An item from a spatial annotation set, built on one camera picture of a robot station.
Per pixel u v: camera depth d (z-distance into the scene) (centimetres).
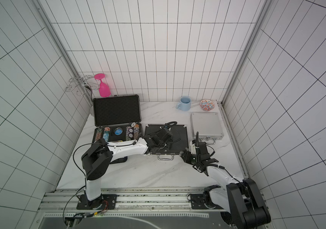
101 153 53
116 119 100
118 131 97
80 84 106
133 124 98
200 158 68
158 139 68
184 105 112
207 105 117
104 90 104
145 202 74
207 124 101
